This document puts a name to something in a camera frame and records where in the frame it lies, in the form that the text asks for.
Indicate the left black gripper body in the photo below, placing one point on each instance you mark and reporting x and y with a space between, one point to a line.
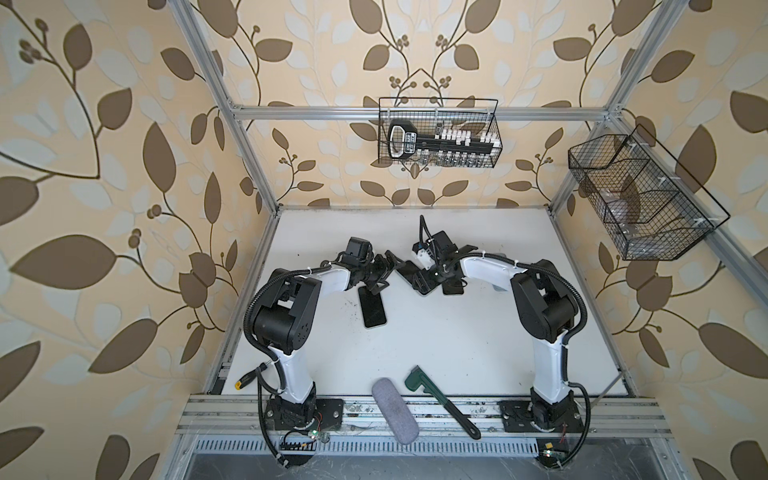
375 270

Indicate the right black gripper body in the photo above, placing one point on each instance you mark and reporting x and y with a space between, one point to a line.
436 275

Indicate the light blue phone case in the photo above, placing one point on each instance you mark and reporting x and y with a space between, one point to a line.
503 287

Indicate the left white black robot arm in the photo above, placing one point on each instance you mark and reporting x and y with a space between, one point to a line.
279 318

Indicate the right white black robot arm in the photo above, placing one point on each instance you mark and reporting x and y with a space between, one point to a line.
549 307

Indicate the grey felt glasses case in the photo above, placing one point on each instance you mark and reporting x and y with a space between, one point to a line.
395 411

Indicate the middle black smartphone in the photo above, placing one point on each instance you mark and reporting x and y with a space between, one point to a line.
407 270

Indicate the black smartphone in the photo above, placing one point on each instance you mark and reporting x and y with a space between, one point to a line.
407 270
372 308

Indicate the left black smartphone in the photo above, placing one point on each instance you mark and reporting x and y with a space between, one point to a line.
372 308

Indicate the green pipe wrench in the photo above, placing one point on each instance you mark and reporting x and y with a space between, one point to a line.
418 379

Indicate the black socket tool set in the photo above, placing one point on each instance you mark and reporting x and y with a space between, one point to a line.
403 141

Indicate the back black wire basket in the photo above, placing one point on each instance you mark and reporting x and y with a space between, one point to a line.
471 113

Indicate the black wire basket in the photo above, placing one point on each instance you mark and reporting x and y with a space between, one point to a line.
471 113
652 206

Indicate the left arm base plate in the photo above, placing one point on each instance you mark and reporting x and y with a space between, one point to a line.
291 432

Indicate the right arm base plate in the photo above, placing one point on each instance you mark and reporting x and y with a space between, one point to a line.
564 427

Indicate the right black wire basket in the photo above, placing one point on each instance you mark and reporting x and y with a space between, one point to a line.
652 206

